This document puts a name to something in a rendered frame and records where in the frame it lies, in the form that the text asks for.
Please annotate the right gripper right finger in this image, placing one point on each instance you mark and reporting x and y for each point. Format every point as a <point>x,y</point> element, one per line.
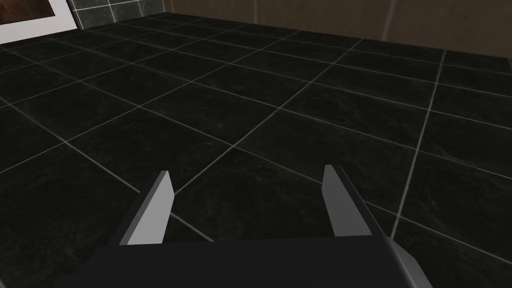
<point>348,212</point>

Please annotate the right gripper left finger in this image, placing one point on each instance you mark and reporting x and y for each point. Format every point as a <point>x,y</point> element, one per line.
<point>151,218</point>

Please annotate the white framed brown picture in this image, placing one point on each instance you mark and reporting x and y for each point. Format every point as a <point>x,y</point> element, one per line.
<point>28,18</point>

